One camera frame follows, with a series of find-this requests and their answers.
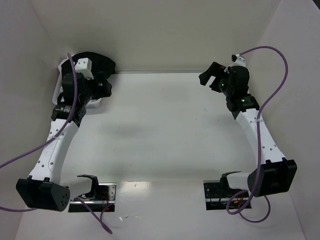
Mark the black t shirt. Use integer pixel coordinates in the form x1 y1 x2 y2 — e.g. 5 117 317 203
61 51 116 92

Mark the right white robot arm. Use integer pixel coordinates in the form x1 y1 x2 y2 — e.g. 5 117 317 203
199 62 298 197

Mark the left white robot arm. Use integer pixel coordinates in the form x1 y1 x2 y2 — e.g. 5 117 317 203
16 71 114 212

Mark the white plastic laundry basket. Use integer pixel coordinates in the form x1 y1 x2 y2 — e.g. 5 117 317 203
52 58 101 109

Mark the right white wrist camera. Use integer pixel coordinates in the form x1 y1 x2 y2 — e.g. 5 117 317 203
230 54 246 67

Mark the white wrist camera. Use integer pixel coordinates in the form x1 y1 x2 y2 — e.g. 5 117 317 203
75 57 92 72
230 54 246 67

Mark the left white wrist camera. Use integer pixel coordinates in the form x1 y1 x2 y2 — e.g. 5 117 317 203
75 57 92 72

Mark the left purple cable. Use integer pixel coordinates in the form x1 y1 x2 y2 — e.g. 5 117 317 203
0 52 113 235

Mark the purple cable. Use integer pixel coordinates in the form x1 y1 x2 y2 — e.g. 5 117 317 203
226 45 289 223
0 52 113 235

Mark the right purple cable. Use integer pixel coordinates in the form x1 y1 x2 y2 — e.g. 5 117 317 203
226 45 289 223

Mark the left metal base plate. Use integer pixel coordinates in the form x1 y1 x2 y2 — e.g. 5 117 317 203
68 179 117 213

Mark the metal base plate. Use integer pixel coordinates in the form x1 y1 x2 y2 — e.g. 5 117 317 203
203 180 249 211
68 179 117 213

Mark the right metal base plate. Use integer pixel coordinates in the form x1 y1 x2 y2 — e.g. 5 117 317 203
203 180 249 211

